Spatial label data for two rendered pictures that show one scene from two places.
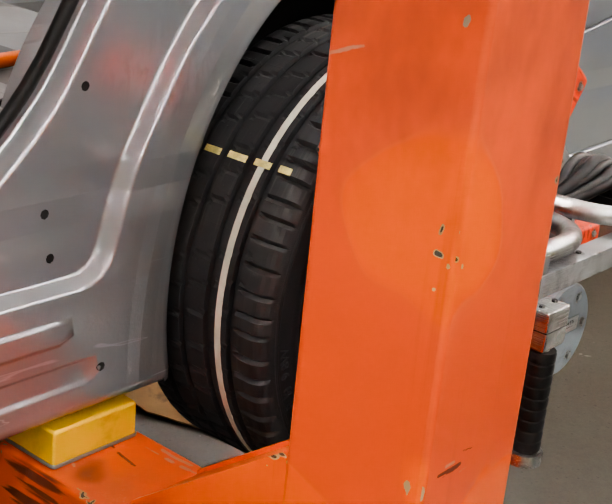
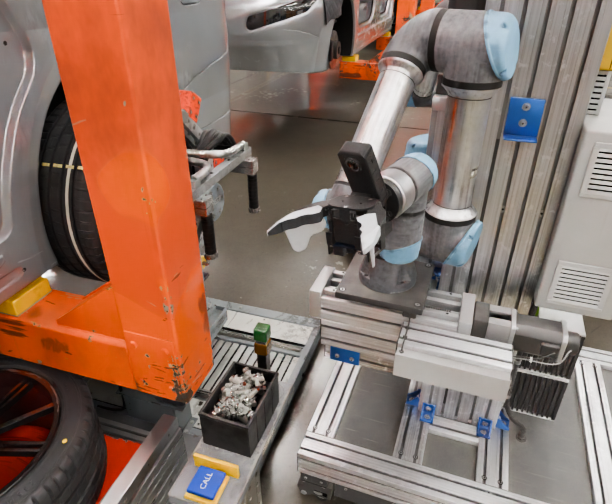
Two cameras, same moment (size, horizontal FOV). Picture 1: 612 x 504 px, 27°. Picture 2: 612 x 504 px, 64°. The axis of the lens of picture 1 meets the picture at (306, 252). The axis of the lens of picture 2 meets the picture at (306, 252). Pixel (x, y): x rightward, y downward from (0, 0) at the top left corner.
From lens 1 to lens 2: 12 cm
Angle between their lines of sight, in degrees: 22
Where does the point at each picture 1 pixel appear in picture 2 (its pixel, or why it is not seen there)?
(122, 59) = not seen: outside the picture
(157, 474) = (65, 304)
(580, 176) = (207, 140)
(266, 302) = (90, 224)
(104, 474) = (42, 312)
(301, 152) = not seen: hidden behind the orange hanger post
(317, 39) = not seen: hidden behind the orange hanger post
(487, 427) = (187, 256)
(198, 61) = (23, 129)
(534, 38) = (157, 103)
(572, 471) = (244, 242)
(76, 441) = (24, 302)
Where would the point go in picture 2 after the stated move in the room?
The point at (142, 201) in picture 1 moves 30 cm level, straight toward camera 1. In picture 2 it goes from (18, 196) to (23, 245)
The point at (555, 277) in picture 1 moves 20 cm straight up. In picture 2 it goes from (204, 185) to (196, 118)
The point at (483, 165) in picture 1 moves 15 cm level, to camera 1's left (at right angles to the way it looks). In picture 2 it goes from (151, 160) to (70, 170)
